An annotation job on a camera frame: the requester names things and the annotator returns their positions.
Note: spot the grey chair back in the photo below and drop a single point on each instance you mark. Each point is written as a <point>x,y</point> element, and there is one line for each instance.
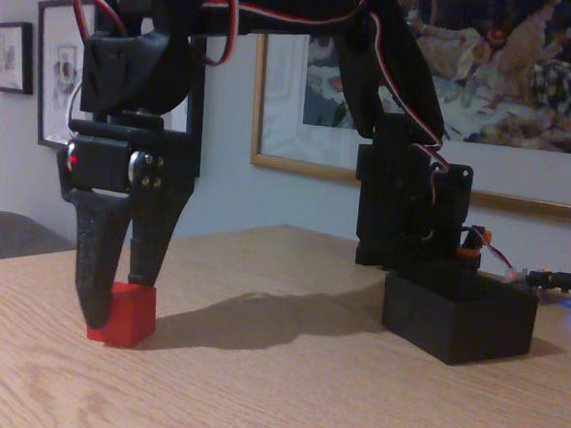
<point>12,238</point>

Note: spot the medium black picture frame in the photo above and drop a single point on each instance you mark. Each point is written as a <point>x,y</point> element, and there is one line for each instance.
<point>57,64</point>

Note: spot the controller board with white connector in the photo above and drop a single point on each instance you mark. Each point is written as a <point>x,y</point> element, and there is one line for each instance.
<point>515,277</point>

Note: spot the red cube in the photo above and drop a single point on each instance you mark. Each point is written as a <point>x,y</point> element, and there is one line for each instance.
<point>134,316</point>

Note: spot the black plastic box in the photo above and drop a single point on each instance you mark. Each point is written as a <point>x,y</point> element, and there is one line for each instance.
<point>458,317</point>

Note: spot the small black picture frame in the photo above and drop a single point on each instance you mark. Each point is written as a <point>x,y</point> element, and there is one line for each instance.
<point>11,56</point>

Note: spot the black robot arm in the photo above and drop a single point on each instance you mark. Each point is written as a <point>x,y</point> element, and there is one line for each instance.
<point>393,191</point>

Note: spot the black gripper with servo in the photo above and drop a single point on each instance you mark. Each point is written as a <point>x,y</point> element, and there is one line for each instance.
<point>105,164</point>

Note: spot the orange table clamp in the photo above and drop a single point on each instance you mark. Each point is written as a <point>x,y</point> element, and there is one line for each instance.
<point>472,249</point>

